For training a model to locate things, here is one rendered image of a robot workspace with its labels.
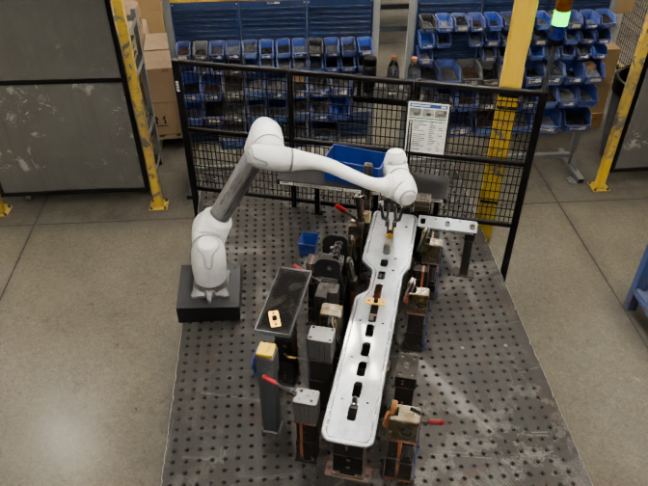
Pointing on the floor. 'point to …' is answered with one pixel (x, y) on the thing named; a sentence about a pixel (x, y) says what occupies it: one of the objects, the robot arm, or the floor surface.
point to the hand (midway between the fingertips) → (391, 226)
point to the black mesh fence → (354, 133)
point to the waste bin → (613, 103)
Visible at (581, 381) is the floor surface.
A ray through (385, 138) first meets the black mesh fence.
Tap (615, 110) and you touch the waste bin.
